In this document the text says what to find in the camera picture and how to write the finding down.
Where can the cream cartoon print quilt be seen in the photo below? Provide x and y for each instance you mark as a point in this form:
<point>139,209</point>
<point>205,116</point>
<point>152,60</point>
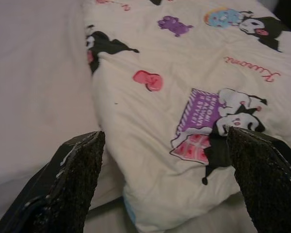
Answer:
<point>172,109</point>

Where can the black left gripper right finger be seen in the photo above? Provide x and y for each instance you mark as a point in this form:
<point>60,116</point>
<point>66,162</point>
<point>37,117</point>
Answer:
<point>264,179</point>

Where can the bed with cream sheet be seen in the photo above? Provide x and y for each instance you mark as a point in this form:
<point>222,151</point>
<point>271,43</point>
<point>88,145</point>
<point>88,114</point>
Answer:
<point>38,85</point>

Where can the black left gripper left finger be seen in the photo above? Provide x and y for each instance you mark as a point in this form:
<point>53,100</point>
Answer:
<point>70,184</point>

